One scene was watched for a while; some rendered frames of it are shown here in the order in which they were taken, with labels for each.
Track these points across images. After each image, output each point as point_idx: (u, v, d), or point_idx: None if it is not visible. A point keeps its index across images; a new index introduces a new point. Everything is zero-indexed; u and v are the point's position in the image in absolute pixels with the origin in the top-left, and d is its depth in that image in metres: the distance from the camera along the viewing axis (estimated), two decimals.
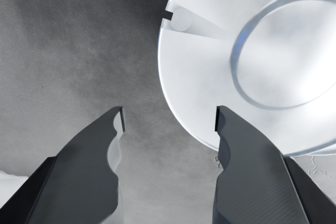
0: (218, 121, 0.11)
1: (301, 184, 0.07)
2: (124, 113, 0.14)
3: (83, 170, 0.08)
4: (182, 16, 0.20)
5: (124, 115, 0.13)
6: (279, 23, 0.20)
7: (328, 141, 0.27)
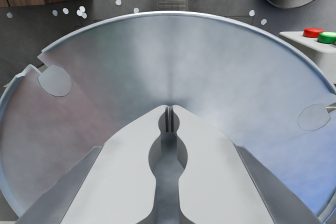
0: (173, 121, 0.12)
1: (253, 169, 0.07)
2: (169, 112, 0.13)
3: (124, 165, 0.08)
4: (58, 78, 0.13)
5: (169, 115, 0.13)
6: (170, 156, 0.15)
7: None
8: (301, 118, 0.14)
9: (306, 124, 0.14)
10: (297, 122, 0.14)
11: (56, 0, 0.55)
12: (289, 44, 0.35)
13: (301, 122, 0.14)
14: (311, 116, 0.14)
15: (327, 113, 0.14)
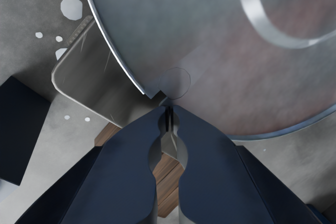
0: (173, 121, 0.12)
1: (253, 169, 0.07)
2: (169, 112, 0.13)
3: (124, 165, 0.08)
4: None
5: (169, 115, 0.13)
6: (317, 18, 0.13)
7: None
8: (186, 81, 0.13)
9: (179, 75, 0.13)
10: (189, 75, 0.13)
11: None
12: None
13: (185, 76, 0.13)
14: (177, 85, 0.13)
15: (163, 91, 0.13)
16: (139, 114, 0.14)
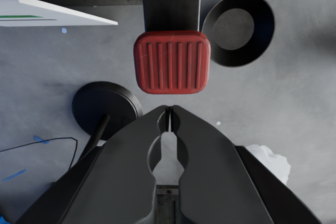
0: (173, 121, 0.12)
1: (253, 169, 0.07)
2: (169, 112, 0.13)
3: (124, 165, 0.08)
4: None
5: (169, 115, 0.13)
6: None
7: None
8: None
9: None
10: None
11: None
12: None
13: None
14: None
15: None
16: None
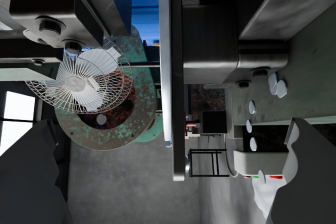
0: (290, 133, 0.10)
1: None
2: (53, 125, 0.12)
3: (15, 193, 0.07)
4: None
5: (53, 127, 0.12)
6: None
7: (169, 18, 0.14)
8: None
9: None
10: None
11: None
12: (280, 170, 0.44)
13: None
14: None
15: None
16: None
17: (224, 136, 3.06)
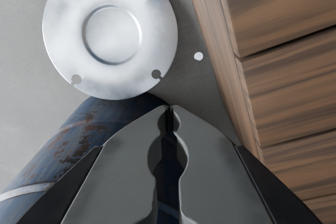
0: (173, 121, 0.12)
1: (253, 169, 0.07)
2: (169, 112, 0.13)
3: (124, 165, 0.08)
4: None
5: (169, 115, 0.13)
6: (113, 14, 0.44)
7: (109, 99, 0.47)
8: None
9: None
10: None
11: None
12: None
13: None
14: None
15: None
16: None
17: None
